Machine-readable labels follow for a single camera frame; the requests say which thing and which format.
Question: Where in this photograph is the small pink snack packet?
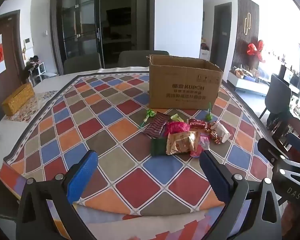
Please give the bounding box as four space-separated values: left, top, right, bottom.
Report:
190 135 210 158

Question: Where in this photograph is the dark interior door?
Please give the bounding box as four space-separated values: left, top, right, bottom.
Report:
209 2 233 68

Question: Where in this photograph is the white stool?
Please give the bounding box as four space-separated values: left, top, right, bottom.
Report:
30 62 58 86

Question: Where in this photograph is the gold foil snack packet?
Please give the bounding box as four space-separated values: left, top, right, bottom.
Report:
166 131 201 156

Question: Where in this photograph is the floral patterned table mat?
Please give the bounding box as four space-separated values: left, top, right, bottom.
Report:
5 90 58 123

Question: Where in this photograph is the brown wooden door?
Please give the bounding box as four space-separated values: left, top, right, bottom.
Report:
0 12 23 100

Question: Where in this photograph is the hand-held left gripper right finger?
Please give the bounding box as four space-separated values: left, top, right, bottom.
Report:
199 150 282 240

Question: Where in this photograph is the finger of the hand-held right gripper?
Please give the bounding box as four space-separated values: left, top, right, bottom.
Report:
272 121 300 157
257 138 290 164

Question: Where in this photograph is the yellow woven tissue box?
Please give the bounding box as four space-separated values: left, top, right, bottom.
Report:
1 83 36 116

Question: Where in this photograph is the gold wall ornament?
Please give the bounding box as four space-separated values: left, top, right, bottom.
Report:
243 13 252 36

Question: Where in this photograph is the person's right forearm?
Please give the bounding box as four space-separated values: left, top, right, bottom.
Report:
282 202 300 240

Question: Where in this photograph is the white snack packet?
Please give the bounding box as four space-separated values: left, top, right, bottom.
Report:
211 121 232 143

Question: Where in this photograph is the brown cardboard box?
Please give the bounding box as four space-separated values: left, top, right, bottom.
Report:
147 54 224 110

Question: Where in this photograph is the colourful checkered tablecloth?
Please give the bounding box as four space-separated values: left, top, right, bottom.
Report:
0 74 274 216

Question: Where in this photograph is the pink crinkled snack packet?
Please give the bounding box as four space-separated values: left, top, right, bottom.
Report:
165 121 191 137

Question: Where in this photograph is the grey dining chair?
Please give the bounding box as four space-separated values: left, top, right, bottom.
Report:
117 50 170 68
63 52 102 75

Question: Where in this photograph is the black television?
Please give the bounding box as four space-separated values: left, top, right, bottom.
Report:
106 7 138 28

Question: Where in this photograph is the red bow decoration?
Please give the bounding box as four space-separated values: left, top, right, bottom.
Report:
247 40 266 63

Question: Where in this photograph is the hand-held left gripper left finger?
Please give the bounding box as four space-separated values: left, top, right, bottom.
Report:
16 150 99 240

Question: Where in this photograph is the white low cabinet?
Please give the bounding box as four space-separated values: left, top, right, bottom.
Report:
227 69 271 96

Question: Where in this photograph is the green lollipop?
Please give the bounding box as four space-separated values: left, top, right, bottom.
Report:
139 109 155 130
205 102 214 122

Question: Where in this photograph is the red speckled candy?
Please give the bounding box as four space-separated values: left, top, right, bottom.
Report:
205 121 222 144

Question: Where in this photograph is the maroon striped snack packet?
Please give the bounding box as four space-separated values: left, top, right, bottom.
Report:
143 112 170 139

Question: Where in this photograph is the dark green snack packet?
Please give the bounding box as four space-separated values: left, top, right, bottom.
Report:
150 137 168 157

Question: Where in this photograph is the red candy packet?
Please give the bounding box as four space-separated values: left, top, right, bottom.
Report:
188 119 207 131

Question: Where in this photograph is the black framed glass door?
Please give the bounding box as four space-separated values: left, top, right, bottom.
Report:
51 0 102 68

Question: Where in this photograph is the wall intercom panel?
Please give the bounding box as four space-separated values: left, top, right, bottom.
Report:
25 37 33 55

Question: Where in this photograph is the dark upholstered chair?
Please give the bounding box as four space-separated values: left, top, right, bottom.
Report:
259 74 300 121

